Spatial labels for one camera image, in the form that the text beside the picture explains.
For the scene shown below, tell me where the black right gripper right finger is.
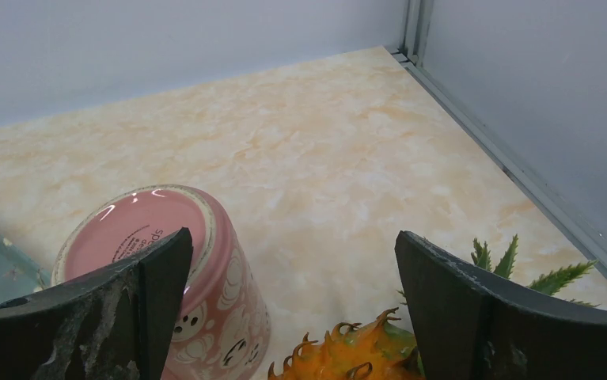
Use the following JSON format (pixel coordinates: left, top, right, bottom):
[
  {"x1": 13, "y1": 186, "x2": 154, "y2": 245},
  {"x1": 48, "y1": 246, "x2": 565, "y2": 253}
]
[{"x1": 395, "y1": 231, "x2": 607, "y2": 379}]

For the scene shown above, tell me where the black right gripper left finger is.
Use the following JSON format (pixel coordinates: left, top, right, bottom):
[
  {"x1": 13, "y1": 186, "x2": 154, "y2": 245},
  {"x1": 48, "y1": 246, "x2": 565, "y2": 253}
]
[{"x1": 0, "y1": 228, "x2": 193, "y2": 379}]

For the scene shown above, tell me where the pink cartoon mug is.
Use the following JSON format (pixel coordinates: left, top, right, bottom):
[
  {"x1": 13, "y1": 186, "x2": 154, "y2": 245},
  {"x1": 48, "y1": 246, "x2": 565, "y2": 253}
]
[{"x1": 51, "y1": 184, "x2": 271, "y2": 379}]

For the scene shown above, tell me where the green spiky plant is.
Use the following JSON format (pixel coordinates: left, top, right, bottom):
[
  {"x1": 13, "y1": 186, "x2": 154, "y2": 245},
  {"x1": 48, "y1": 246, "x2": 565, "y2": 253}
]
[{"x1": 422, "y1": 230, "x2": 607, "y2": 309}]

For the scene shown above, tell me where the orange horned melon toy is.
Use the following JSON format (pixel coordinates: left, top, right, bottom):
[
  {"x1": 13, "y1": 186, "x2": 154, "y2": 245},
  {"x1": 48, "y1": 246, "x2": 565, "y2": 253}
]
[{"x1": 267, "y1": 308, "x2": 425, "y2": 380}]

